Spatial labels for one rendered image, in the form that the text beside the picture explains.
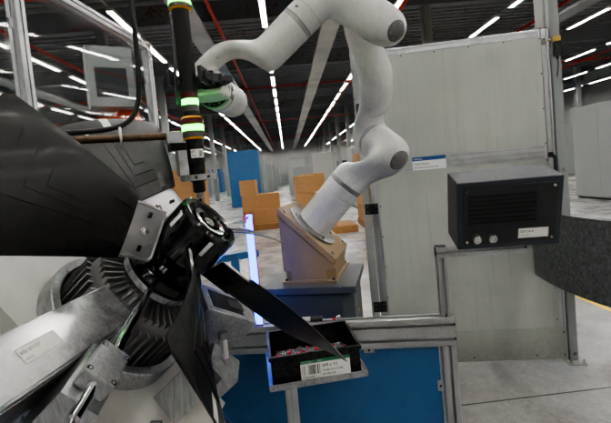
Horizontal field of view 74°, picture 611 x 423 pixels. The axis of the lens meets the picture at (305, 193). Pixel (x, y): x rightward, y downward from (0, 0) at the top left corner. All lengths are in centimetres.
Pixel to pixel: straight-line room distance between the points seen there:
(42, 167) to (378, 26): 80
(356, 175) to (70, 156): 89
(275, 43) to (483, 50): 188
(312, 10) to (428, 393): 108
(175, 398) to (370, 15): 93
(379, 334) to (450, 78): 183
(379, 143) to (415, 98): 137
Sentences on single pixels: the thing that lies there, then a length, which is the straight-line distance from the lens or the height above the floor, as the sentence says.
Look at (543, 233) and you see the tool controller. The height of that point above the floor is 108.
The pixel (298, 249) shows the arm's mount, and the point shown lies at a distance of 135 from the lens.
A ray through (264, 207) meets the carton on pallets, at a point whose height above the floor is 53.
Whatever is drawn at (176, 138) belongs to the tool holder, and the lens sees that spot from 84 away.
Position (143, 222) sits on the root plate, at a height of 124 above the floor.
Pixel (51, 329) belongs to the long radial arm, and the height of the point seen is 113.
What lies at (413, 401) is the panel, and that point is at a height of 61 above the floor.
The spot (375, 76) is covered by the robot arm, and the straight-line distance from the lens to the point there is 122.
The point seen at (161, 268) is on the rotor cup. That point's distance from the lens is 75.
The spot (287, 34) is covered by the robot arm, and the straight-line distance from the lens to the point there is 107.
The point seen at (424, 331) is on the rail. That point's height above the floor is 82.
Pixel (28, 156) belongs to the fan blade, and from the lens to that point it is 64.
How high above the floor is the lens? 129
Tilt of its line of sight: 3 degrees down
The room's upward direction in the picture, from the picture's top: 5 degrees counter-clockwise
